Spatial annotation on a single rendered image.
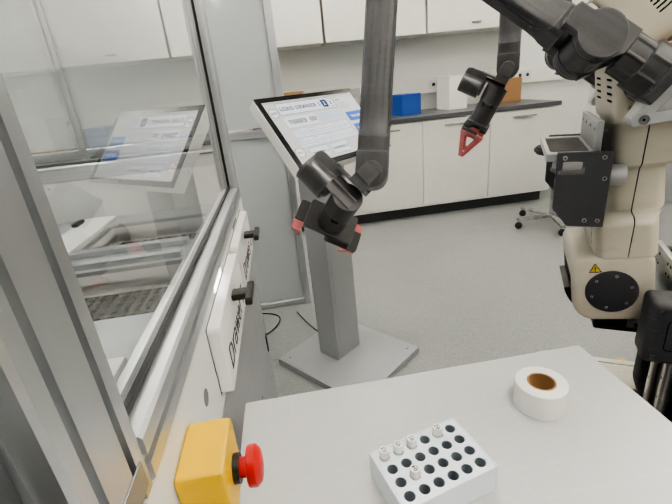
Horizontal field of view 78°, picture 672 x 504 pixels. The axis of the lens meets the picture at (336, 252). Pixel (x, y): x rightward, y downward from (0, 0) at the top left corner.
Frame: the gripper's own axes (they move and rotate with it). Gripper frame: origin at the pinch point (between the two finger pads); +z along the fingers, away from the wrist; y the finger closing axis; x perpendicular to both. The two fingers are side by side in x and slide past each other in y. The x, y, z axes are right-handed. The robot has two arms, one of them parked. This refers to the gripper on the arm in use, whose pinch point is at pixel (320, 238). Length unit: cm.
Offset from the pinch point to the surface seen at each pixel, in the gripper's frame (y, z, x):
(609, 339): 151, 67, 45
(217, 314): -12.4, -19.6, -27.9
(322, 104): -12, 42, 76
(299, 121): -17, 37, 59
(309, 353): 27, 116, 0
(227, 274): -14.3, -9.4, -18.4
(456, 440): 22, -30, -34
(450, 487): 19, -35, -40
